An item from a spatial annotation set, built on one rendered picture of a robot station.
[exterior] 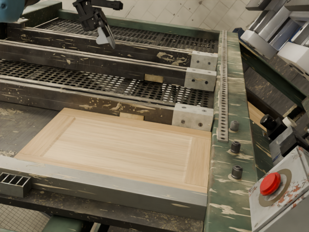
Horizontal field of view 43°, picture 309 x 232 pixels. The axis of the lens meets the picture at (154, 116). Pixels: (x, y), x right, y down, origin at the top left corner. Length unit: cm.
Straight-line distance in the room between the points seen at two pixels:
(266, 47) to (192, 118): 30
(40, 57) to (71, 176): 95
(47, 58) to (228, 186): 110
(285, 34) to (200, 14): 517
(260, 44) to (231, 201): 51
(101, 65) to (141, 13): 470
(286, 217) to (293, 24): 74
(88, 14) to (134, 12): 493
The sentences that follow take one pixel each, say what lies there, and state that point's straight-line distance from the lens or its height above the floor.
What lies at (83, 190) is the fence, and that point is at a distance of 91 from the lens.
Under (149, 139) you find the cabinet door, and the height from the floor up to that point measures 104.
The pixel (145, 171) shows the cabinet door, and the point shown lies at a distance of 100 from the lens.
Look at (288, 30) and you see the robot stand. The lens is 121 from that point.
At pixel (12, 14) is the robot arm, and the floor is 143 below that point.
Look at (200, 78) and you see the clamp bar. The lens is 164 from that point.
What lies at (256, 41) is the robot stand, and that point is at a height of 97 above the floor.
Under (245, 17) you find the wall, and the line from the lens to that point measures 642.
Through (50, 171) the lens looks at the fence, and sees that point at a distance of 94.
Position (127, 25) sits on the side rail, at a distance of 269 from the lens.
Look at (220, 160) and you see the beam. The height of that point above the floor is 88.
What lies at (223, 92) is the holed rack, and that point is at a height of 88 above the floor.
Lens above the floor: 120
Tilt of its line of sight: 6 degrees down
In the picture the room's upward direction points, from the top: 53 degrees counter-clockwise
